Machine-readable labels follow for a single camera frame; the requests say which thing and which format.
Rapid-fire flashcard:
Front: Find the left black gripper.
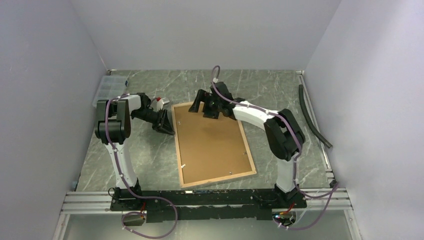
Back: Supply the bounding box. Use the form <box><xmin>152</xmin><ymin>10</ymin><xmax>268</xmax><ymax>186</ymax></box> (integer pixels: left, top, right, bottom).
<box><xmin>132</xmin><ymin>108</ymin><xmax>175</xmax><ymax>136</ymax></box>

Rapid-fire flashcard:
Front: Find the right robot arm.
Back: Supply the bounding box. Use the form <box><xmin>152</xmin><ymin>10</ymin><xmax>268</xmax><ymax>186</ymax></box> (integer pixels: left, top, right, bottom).
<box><xmin>188</xmin><ymin>81</ymin><xmax>305</xmax><ymax>208</ymax></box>

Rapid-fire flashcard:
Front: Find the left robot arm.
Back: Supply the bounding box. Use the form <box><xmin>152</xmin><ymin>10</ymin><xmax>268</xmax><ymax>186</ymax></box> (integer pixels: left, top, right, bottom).
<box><xmin>94</xmin><ymin>92</ymin><xmax>175</xmax><ymax>210</ymax></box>

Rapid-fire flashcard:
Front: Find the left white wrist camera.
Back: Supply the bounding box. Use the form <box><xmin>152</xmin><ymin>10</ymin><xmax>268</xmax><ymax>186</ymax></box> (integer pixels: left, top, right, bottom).
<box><xmin>153</xmin><ymin>97</ymin><xmax>170</xmax><ymax>112</ymax></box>

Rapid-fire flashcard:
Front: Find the black corrugated hose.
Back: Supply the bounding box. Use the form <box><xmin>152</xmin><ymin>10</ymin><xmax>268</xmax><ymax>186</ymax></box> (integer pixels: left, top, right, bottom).
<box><xmin>298</xmin><ymin>84</ymin><xmax>333</xmax><ymax>149</ymax></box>

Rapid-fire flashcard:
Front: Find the aluminium rail frame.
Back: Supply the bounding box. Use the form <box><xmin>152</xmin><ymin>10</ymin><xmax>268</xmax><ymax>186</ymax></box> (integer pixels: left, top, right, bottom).
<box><xmin>54</xmin><ymin>188</ymin><xmax>362</xmax><ymax>240</ymax></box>

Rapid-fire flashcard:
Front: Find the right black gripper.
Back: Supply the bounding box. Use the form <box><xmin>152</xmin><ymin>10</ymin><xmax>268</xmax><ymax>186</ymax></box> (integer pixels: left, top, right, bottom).
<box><xmin>188</xmin><ymin>89</ymin><xmax>223</xmax><ymax>120</ymax></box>

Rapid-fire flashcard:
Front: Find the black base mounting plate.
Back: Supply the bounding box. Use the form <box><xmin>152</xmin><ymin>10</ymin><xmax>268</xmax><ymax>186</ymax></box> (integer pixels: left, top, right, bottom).
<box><xmin>110</xmin><ymin>188</ymin><xmax>307</xmax><ymax>223</ymax></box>

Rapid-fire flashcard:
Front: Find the clear plastic organizer box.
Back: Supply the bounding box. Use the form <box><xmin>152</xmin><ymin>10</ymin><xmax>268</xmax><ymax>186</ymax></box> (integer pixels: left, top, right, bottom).
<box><xmin>92</xmin><ymin>75</ymin><xmax>128</xmax><ymax>108</ymax></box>

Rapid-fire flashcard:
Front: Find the brown backing board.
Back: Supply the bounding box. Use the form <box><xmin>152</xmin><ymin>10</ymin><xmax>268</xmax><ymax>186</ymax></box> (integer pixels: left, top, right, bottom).
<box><xmin>174</xmin><ymin>104</ymin><xmax>253</xmax><ymax>185</ymax></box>

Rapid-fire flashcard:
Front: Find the wooden picture frame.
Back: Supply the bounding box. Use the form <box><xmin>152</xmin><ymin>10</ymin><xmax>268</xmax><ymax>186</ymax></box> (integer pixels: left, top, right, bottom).
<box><xmin>170</xmin><ymin>101</ymin><xmax>258</xmax><ymax>189</ymax></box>

